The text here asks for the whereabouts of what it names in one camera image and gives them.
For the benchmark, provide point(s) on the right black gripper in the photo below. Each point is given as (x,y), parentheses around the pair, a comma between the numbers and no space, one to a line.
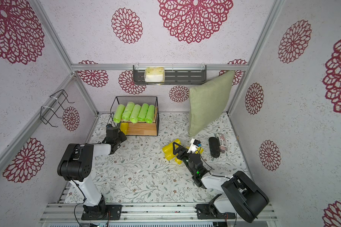
(184,153)

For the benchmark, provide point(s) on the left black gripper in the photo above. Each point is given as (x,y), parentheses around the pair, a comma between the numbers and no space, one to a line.
(122,135)

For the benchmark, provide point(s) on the yellow bag roll top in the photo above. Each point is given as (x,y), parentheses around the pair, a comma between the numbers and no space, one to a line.
(169,147)

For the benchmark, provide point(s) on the yellow bag roll front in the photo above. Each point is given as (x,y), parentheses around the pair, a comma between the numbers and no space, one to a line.
(124,127)

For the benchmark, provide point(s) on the green bag roll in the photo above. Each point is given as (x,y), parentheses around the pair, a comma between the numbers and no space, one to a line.
(134,114)
(143,112)
(127,111)
(150,114)
(118,113)

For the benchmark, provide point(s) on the black wire wooden shelf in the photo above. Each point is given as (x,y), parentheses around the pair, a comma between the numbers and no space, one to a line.
(140,128)

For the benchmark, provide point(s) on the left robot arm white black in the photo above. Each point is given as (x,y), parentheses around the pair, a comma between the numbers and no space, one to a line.
(76,165)

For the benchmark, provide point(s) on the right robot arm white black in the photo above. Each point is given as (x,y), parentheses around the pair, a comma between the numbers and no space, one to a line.
(239,196)

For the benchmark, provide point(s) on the black oval object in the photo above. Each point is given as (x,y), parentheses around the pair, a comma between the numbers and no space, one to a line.
(214,147)

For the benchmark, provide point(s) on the green cushion pillow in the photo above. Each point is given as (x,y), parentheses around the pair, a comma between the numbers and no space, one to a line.
(208,101)

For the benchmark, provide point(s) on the white yellow sponge block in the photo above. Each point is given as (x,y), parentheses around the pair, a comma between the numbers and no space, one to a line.
(154,75)

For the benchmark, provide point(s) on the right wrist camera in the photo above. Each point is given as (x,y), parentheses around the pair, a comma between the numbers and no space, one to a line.
(193,146)

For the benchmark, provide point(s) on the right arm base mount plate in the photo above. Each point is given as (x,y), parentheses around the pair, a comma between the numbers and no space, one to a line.
(207,211)

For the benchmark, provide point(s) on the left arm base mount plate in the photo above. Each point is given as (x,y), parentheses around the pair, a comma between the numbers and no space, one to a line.
(107,212)

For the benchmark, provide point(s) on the grey wall mounted rack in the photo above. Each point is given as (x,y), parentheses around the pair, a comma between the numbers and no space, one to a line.
(173,77)

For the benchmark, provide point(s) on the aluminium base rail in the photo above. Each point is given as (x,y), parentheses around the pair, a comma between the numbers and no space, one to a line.
(127,212)

